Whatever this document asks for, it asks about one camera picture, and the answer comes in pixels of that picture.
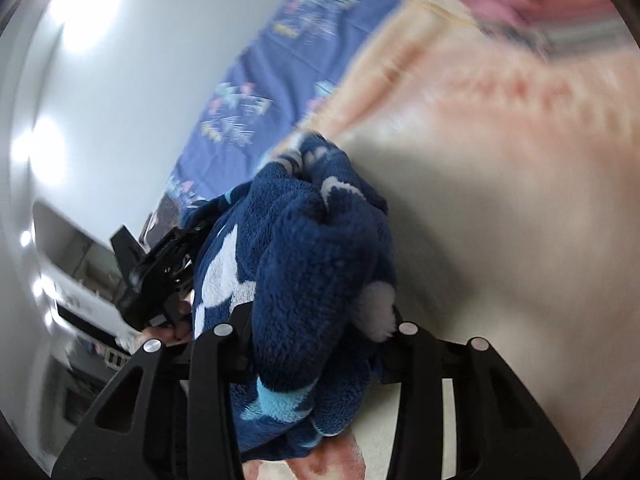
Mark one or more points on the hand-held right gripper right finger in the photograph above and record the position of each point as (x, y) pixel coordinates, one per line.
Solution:
(415, 360)

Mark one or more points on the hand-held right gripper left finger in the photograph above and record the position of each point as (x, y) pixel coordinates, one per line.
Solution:
(220, 360)

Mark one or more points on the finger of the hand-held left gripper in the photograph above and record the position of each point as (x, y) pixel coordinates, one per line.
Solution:
(192, 232)

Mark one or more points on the navy star-print fleece pajama top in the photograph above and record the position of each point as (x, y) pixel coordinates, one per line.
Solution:
(310, 260)

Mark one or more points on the person's left hand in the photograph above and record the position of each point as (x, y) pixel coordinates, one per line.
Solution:
(165, 332)

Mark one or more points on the white cabinet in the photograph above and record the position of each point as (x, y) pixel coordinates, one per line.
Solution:
(75, 270)

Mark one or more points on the blue tree-print bedding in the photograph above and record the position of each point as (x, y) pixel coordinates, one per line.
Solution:
(280, 70)

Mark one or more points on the peach printed blanket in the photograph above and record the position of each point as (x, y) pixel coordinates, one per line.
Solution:
(500, 185)

